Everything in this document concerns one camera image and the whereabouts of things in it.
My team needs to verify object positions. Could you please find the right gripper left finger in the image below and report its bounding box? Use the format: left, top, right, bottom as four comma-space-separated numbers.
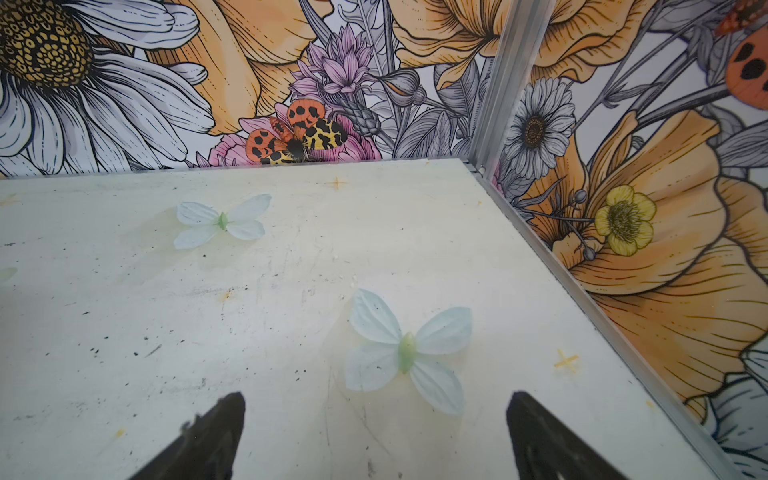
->
130, 392, 246, 480

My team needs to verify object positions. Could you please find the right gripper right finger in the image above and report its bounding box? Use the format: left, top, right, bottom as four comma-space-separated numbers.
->
506, 391, 627, 480

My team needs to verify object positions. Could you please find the right aluminium corner post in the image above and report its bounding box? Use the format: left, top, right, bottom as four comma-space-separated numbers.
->
469, 1, 555, 179

